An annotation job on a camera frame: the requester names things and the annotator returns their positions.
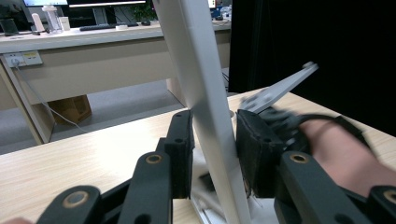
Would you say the brown cardboard box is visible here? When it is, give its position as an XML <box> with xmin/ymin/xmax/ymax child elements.
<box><xmin>48</xmin><ymin>94</ymin><xmax>93</xmax><ymax>126</ymax></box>

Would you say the black keyboard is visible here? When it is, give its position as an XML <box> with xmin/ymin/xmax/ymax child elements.
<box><xmin>78</xmin><ymin>21</ymin><xmax>140</xmax><ymax>33</ymax></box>

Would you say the black monitor with dark screen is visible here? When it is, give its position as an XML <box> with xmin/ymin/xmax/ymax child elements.
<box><xmin>66</xmin><ymin>0</ymin><xmax>148</xmax><ymax>26</ymax></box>

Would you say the beige office desk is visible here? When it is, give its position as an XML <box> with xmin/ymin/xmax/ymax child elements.
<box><xmin>0</xmin><ymin>19</ymin><xmax>233</xmax><ymax>146</ymax></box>

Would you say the white rounded device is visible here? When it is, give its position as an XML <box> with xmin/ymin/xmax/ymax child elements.
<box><xmin>31</xmin><ymin>12</ymin><xmax>47</xmax><ymax>33</ymax></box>

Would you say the clear plastic bottle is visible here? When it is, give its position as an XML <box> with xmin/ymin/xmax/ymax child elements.
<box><xmin>41</xmin><ymin>5</ymin><xmax>64</xmax><ymax>35</ymax></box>

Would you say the black curtain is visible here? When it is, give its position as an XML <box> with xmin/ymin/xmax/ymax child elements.
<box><xmin>228</xmin><ymin>0</ymin><xmax>396</xmax><ymax>138</ymax></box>

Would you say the white power outlet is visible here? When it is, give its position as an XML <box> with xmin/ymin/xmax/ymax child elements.
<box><xmin>2</xmin><ymin>49</ymin><xmax>44</xmax><ymax>69</ymax></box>

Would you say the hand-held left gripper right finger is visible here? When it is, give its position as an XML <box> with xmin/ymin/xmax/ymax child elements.
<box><xmin>235</xmin><ymin>108</ymin><xmax>285</xmax><ymax>199</ymax></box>

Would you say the white cup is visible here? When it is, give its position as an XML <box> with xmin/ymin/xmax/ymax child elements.
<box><xmin>58</xmin><ymin>16</ymin><xmax>72</xmax><ymax>32</ymax></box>

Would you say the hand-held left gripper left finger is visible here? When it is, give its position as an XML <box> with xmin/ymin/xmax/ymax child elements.
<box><xmin>158</xmin><ymin>110</ymin><xmax>196</xmax><ymax>199</ymax></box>

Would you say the white power cable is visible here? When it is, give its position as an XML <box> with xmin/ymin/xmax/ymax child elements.
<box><xmin>13</xmin><ymin>63</ymin><xmax>92</xmax><ymax>135</ymax></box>

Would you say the white desk lamp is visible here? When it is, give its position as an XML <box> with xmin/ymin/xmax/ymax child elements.
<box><xmin>151</xmin><ymin>0</ymin><xmax>281</xmax><ymax>224</ymax></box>

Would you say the large wall screen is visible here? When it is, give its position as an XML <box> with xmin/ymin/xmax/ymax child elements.
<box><xmin>22</xmin><ymin>0</ymin><xmax>69</xmax><ymax>7</ymax></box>

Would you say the small black device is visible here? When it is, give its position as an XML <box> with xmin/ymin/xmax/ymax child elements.
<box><xmin>0</xmin><ymin>18</ymin><xmax>21</xmax><ymax>35</ymax></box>

